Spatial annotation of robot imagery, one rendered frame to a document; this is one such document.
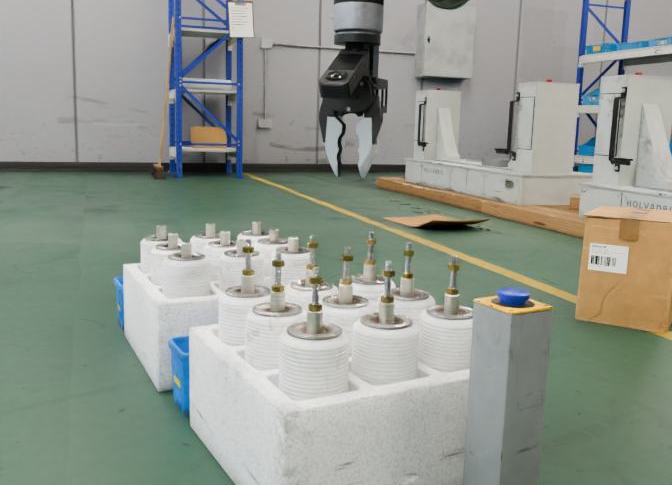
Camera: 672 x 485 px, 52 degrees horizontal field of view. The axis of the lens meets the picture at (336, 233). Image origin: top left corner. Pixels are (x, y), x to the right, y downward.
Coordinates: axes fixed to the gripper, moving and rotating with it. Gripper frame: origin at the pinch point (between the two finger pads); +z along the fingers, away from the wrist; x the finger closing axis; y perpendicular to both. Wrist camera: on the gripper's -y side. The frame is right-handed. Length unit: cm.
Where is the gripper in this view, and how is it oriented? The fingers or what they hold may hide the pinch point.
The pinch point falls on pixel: (348, 168)
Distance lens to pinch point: 105.6
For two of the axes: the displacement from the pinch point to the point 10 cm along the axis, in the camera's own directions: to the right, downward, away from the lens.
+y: 3.7, -1.4, 9.2
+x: -9.3, -0.8, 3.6
